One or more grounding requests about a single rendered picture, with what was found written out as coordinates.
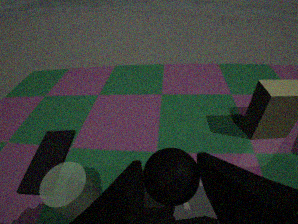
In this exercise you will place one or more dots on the french press with plunger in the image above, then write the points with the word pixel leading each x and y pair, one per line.
pixel 173 192

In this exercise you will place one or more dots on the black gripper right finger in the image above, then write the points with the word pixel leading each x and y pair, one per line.
pixel 241 197

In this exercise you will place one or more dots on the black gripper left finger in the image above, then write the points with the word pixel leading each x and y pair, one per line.
pixel 121 203

